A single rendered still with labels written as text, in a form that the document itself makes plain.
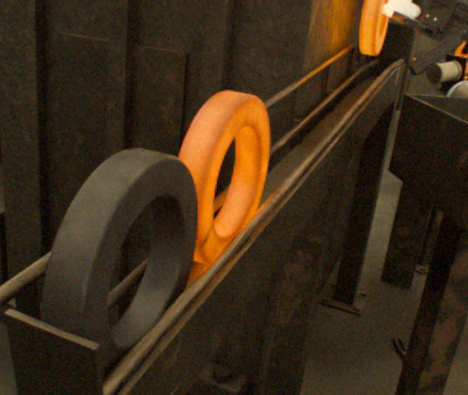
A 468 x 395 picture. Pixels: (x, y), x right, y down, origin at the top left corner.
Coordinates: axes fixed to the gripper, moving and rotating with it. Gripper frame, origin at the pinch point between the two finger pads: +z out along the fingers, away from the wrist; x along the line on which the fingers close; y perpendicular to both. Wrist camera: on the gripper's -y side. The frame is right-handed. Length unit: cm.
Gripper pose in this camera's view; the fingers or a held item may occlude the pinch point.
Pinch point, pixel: (378, 7)
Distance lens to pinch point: 123.3
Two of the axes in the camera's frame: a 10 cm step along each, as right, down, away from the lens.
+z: -8.5, -4.8, 2.2
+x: -4.0, 3.2, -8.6
